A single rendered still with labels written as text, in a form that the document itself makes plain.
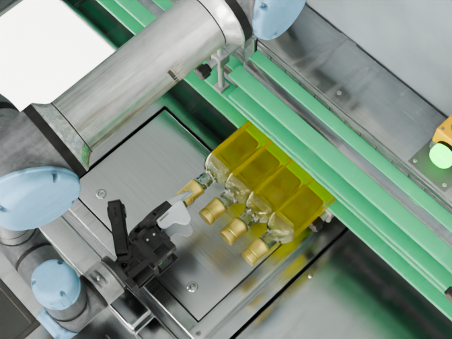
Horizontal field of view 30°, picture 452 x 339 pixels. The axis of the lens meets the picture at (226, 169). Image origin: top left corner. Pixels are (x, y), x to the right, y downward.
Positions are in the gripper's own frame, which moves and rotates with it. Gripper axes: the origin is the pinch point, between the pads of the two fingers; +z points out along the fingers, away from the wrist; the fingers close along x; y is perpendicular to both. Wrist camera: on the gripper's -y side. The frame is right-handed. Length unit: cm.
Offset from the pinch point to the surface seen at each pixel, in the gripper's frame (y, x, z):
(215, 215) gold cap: 7.0, 0.7, 1.4
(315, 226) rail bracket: 20.5, -4.5, 15.1
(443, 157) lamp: 32.7, 20.4, 31.0
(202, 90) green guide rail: -16.7, -3.2, 20.1
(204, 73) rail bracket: -10.0, 16.0, 15.4
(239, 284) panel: 16.8, -12.2, -1.8
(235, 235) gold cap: 12.5, 1.0, 1.2
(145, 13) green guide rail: -35.2, 4.4, 21.5
